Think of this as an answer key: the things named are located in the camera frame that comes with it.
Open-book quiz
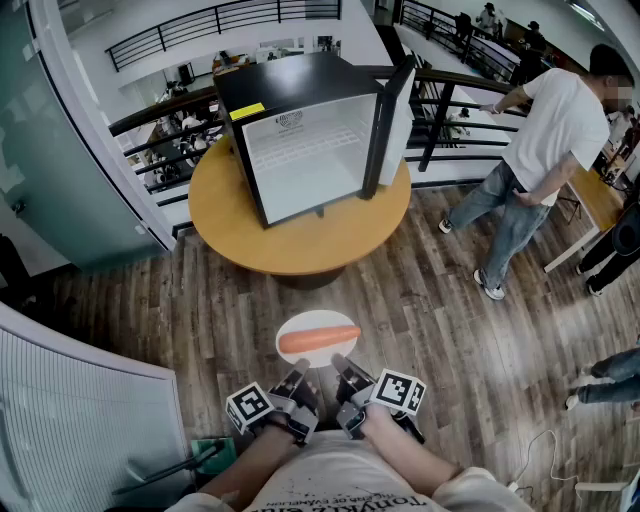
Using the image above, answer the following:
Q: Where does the person's left forearm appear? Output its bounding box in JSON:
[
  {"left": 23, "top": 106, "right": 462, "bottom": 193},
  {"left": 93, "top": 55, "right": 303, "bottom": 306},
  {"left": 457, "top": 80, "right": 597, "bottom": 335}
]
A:
[{"left": 197, "top": 422, "right": 301, "bottom": 501}]

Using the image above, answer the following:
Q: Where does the round wooden table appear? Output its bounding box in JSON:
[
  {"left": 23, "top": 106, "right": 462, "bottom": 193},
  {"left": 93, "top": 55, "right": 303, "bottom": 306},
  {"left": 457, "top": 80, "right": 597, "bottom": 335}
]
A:
[{"left": 187, "top": 134, "right": 413, "bottom": 291}]

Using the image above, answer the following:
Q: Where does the person's right forearm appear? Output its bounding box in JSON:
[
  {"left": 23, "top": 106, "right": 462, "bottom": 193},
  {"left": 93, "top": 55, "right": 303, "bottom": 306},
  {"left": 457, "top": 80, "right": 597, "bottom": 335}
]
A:
[{"left": 364, "top": 404, "right": 464, "bottom": 494}]

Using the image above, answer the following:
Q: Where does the white cable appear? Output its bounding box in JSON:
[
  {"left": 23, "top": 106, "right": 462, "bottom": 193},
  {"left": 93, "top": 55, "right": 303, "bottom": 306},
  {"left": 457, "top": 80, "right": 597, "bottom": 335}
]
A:
[{"left": 504, "top": 428, "right": 581, "bottom": 494}]

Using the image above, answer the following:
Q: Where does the green plastic box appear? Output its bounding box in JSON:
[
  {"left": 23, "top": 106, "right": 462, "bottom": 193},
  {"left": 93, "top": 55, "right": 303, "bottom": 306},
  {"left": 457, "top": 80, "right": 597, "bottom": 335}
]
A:
[{"left": 189, "top": 437, "right": 236, "bottom": 476}]

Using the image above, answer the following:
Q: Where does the white ribbed panel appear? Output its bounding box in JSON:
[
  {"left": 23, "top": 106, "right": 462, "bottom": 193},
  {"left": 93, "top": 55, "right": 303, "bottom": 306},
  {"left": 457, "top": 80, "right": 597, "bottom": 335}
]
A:
[{"left": 0, "top": 302, "right": 194, "bottom": 512}]

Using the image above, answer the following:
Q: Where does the wooden desk with white legs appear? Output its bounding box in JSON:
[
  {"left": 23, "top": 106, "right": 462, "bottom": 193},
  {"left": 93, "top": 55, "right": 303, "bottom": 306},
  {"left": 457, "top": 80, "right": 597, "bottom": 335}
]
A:
[{"left": 542, "top": 164, "right": 626, "bottom": 274}]

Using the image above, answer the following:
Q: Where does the white round plate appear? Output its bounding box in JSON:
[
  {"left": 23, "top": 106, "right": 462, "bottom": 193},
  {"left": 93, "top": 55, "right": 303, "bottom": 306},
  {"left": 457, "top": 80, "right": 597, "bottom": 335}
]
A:
[{"left": 275, "top": 309, "right": 359, "bottom": 370}]

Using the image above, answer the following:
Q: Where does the black railing with wooden handrail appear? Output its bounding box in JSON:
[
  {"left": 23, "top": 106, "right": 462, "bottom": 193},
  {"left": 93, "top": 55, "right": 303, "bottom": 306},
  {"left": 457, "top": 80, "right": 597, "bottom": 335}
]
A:
[{"left": 108, "top": 67, "right": 531, "bottom": 239}]

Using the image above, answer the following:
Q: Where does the orange carrot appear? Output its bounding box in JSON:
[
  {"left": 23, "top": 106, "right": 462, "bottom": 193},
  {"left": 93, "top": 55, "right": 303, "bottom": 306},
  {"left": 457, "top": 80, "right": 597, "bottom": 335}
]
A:
[{"left": 278, "top": 325, "right": 362, "bottom": 354}]

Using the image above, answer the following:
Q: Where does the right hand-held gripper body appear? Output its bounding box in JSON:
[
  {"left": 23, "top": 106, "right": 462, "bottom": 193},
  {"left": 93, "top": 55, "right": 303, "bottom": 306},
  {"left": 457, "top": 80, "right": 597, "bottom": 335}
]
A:
[{"left": 335, "top": 362, "right": 427, "bottom": 445}]

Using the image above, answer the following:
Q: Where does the grey metal handle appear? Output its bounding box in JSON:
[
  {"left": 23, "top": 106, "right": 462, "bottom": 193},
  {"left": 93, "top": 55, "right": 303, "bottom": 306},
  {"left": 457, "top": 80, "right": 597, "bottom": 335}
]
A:
[{"left": 112, "top": 442, "right": 226, "bottom": 496}]

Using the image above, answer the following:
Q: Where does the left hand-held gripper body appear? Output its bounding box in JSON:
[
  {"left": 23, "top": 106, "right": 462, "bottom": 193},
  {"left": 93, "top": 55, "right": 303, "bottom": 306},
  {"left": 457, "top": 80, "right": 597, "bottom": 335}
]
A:
[{"left": 225, "top": 367, "right": 321, "bottom": 446}]

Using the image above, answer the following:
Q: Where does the black metal balcony railing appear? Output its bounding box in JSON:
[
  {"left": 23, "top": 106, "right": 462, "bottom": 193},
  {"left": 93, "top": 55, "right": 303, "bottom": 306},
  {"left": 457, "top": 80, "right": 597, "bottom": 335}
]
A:
[
  {"left": 104, "top": 0, "right": 344, "bottom": 74},
  {"left": 394, "top": 0, "right": 524, "bottom": 84}
]

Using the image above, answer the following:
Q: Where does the person's white printed shirt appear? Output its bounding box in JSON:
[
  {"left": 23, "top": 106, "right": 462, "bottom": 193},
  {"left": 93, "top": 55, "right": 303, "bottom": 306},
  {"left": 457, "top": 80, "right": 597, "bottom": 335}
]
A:
[{"left": 164, "top": 430, "right": 536, "bottom": 512}]

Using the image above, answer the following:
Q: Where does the frosted glass door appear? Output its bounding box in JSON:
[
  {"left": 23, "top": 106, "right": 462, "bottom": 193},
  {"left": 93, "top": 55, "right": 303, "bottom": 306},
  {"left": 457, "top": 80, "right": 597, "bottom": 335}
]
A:
[{"left": 0, "top": 0, "right": 171, "bottom": 274}]

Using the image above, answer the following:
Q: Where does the black mini fridge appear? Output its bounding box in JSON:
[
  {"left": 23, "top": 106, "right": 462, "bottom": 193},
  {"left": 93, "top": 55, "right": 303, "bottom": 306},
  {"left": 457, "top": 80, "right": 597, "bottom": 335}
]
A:
[{"left": 213, "top": 51, "right": 418, "bottom": 230}]

